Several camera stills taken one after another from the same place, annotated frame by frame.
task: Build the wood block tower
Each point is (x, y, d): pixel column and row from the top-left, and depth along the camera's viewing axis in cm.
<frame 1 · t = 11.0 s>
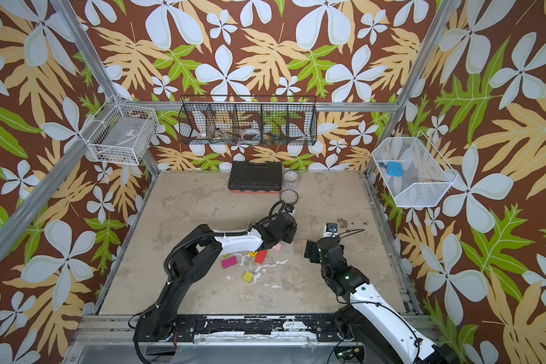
left hand: (289, 223, 96), fingers open
right hand: (315, 241, 83), fingers open
black plastic tool case: (255, 178, 116), point 4 cm above the table
clear glass jar: (291, 179, 119), on the table
blue object in basket: (394, 168, 88), point 27 cm above the table
pink rectangular block: (277, 246, 79), point 15 cm above the table
red rectangular block: (261, 256, 93), on the table
yellow green cube: (248, 277, 85), point 2 cm above the table

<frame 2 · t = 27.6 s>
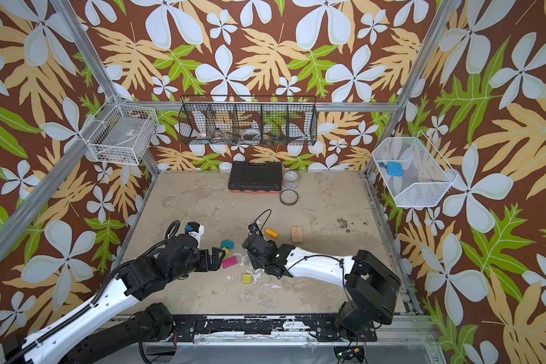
left hand: (214, 251, 74), fingers open
right hand: (254, 250, 85), fingers open
orange cylinder block: (274, 233, 97), point 3 cm above the table
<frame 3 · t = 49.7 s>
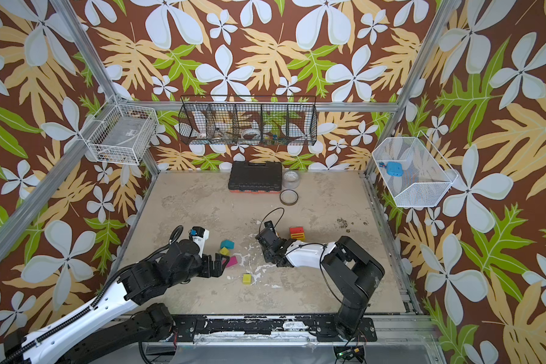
left hand: (218, 256, 74), fingers open
right hand: (269, 247, 93), fingers open
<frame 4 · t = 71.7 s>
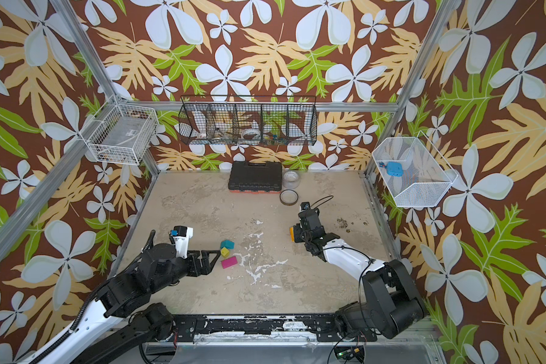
left hand: (210, 251, 71), fingers open
right hand: (298, 225, 91), fingers open
